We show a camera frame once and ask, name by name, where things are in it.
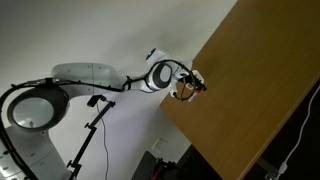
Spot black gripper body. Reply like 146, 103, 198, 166
174, 71, 201, 99

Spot grey metal table leg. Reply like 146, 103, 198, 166
255, 157, 280, 180

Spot white wall outlet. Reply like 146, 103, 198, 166
151, 137, 169, 153

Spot thin black camera cable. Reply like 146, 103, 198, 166
96, 103, 111, 180

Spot white cable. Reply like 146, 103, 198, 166
278, 84, 320, 176

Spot black camera stand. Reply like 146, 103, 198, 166
66, 99, 117, 180

